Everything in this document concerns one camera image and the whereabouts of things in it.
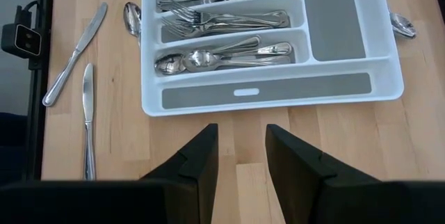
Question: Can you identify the small black table camera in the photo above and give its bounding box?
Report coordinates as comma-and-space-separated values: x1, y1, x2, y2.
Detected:
0, 0, 43, 71

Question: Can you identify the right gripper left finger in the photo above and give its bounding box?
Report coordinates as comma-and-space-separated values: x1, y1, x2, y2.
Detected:
0, 123, 220, 224

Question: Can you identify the white plastic cutlery tray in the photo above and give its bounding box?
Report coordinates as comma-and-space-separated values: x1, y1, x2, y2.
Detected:
140, 0, 405, 118

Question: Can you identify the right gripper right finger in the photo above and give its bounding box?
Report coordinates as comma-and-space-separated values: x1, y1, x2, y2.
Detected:
265, 124, 445, 224

